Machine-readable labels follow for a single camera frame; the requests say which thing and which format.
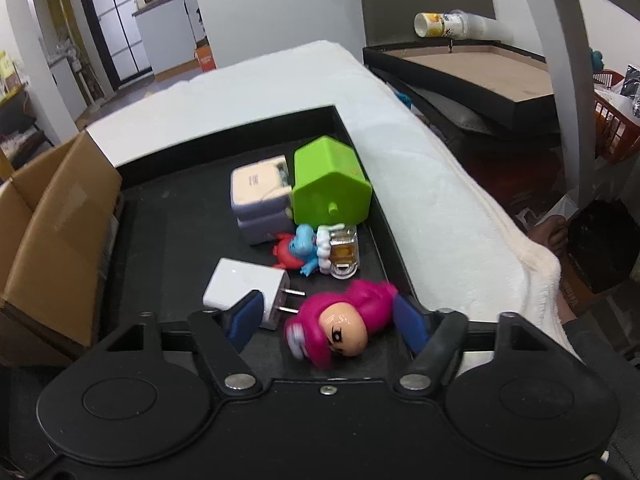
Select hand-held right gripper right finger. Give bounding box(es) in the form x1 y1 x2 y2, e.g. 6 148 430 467
392 294 566 395

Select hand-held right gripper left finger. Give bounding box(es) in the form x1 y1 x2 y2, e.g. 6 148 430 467
97 290 264 395

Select white charger plug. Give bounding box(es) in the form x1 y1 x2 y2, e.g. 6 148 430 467
202 258 307 332

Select pink hooded doll figure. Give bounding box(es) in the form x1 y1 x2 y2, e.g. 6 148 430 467
284 280 400 370

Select red blue toy figure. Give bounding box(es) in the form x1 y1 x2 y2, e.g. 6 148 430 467
271 224 321 277

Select black rectangular tray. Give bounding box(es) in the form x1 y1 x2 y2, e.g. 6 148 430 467
112 104 471 363

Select beige grey toy box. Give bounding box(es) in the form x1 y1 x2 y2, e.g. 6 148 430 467
230 155 296 246

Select green toy house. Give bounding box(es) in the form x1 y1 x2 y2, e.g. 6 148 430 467
292 134 373 226

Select brown cardboard box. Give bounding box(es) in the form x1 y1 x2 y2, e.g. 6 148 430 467
0 130 123 368

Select person's foot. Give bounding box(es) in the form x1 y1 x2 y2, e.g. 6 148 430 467
527 215 571 261

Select white blanket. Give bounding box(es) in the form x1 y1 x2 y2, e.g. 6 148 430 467
86 40 586 361

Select black plastic bag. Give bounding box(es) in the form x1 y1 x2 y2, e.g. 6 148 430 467
567 200 640 293

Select black framed brown board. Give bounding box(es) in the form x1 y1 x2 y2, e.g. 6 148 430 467
362 41 563 148

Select orange carton box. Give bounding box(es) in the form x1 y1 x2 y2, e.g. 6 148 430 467
194 46 218 73

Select orange plastic basket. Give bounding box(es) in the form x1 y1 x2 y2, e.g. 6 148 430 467
592 71 640 165

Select white cabinet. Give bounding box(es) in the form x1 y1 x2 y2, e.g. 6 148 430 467
132 0 208 81

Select stack of paper cups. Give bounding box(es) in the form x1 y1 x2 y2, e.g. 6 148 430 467
414 9 516 42

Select grey frame post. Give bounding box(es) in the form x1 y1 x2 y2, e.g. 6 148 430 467
542 0 608 216

